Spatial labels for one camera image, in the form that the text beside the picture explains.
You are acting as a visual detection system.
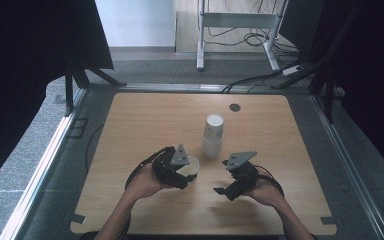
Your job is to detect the white power strip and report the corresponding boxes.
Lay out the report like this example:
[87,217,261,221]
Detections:
[282,65,304,77]

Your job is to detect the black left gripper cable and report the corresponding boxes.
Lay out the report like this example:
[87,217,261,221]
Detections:
[125,145,175,192]

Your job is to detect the long black power cable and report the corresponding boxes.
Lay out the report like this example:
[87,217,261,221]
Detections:
[221,59,303,94]

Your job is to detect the aluminium floor rail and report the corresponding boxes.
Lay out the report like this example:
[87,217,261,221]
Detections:
[0,88,88,240]
[118,83,238,94]
[309,94,384,240]

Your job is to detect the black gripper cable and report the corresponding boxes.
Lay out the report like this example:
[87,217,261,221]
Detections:
[125,145,175,192]
[253,164,285,197]

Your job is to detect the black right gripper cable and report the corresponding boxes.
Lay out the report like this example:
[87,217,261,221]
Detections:
[253,164,285,197]

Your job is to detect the person's dark clothing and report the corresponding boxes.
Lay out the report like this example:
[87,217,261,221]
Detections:
[79,231,101,240]

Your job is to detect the black stand legs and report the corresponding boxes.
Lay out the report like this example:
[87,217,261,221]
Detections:
[270,49,348,124]
[64,63,128,118]

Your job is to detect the person's right hand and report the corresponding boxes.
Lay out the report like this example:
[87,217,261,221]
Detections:
[244,169,286,208]

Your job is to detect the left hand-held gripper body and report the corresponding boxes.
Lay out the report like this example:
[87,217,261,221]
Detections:
[151,144,191,188]

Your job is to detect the white metal stand frame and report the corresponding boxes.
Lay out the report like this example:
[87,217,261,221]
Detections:
[196,0,289,72]

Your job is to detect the person's left hand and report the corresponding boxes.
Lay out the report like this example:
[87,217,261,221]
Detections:
[124,163,175,202]

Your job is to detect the black curtain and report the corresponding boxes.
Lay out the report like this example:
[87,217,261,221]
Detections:
[0,0,115,196]
[279,0,384,184]

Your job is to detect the tangled black floor cables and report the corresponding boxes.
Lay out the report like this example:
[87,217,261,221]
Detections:
[203,0,299,58]

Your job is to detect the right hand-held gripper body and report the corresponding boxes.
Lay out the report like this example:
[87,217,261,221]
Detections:
[223,150,259,194]

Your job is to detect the thin black floor cable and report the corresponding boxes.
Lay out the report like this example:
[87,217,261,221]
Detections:
[84,123,105,175]

